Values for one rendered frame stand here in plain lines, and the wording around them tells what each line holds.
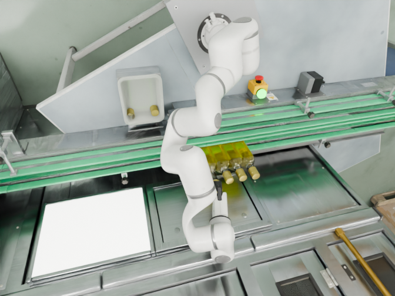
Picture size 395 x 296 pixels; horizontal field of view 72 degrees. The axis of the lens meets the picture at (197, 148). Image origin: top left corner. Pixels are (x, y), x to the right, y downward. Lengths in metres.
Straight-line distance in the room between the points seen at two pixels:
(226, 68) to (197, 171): 0.30
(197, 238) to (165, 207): 0.37
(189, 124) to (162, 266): 0.54
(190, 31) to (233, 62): 0.38
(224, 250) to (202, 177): 0.26
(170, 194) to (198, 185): 0.51
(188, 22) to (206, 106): 0.51
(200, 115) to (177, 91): 0.58
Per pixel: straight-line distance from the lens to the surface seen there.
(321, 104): 1.44
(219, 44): 0.78
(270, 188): 1.33
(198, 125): 0.70
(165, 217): 1.14
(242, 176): 1.11
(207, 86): 0.73
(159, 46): 1.17
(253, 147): 1.33
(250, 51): 0.89
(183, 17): 1.12
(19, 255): 1.25
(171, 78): 1.23
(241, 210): 1.18
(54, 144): 1.30
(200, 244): 0.83
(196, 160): 0.69
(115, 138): 1.25
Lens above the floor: 1.84
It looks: 47 degrees down
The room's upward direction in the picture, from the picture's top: 158 degrees clockwise
